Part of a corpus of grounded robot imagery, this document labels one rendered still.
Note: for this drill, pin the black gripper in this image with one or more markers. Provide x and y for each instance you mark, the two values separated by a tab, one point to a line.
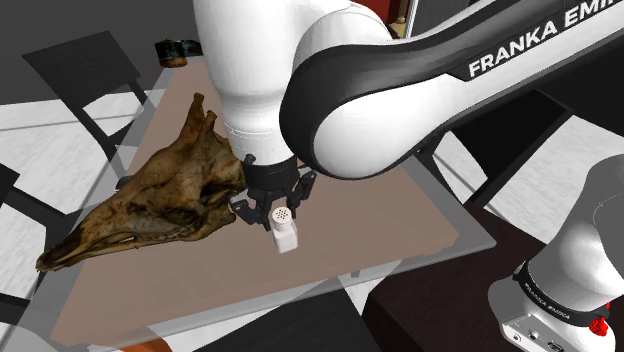
270	176

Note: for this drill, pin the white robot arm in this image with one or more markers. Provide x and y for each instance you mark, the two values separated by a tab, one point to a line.
253	53

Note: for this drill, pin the white salt shaker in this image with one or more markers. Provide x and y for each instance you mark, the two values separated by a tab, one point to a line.
284	236

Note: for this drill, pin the glass table with brown top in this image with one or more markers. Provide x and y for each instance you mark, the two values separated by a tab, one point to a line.
370	224

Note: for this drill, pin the brown animal skull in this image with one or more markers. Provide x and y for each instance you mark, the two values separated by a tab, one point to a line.
166	195

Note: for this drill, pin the black chair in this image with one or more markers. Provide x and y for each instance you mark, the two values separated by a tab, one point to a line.
292	326
502	131
83	66
10	179

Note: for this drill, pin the dark round container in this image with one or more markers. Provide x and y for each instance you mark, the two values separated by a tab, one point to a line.
171	50

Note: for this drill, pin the dark robot stand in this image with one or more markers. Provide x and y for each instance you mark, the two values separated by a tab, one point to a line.
438	297

